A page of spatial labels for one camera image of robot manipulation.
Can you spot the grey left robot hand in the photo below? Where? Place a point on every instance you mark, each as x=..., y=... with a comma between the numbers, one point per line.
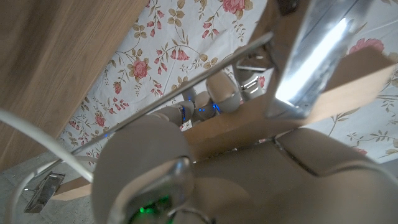
x=248, y=193

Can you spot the floral backdrop cloth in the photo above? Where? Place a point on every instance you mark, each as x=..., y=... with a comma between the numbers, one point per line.
x=155, y=37

